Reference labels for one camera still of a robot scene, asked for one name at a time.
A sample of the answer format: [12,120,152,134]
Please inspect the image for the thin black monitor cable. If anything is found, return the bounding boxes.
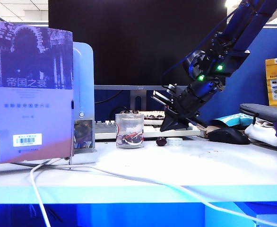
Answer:
[94,90,123,105]

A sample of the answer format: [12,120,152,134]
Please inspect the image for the grey monitor stand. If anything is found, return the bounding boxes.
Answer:
[130,89,147,112]

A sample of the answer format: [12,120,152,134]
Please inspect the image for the black computer monitor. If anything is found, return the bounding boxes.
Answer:
[48,0,227,91]

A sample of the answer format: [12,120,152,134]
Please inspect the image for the white and grey keyboard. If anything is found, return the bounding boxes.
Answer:
[94,120,200,140]

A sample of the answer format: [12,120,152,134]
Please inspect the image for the white tote bag purple straps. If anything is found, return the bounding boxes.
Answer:
[244,119,277,153]

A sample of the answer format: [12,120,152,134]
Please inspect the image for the small glossy photo card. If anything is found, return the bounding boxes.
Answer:
[74,119,95,152]

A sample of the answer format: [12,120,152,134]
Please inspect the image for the white cable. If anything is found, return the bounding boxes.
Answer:
[29,158,52,227]
[34,165,277,227]

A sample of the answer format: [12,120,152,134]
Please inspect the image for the blue and white packet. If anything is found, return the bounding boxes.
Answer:
[210,113,253,130]

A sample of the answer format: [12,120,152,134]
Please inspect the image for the white bookend stand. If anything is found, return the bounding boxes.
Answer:
[71,41,98,164]

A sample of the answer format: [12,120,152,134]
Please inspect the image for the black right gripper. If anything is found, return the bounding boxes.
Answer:
[159,79,225,132]

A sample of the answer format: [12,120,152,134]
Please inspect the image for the brown cardboard box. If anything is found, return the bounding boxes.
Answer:
[196,125,215,139]

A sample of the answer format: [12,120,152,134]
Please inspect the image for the clear glass jar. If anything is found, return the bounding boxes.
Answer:
[115,113,145,149]

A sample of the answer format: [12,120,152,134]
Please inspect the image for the purple cover paperback book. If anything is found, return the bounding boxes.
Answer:
[0,18,74,165]

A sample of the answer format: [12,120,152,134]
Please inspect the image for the small clear round lid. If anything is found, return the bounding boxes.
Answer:
[167,137,183,147]

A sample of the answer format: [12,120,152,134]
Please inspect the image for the gold plastic cherry tray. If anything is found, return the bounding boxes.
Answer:
[119,110,165,126]

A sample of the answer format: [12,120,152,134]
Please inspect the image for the grey laptop sleeve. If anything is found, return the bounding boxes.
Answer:
[239,103,277,125]

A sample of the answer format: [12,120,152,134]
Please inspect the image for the black computer mouse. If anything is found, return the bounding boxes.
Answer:
[207,127,251,145]

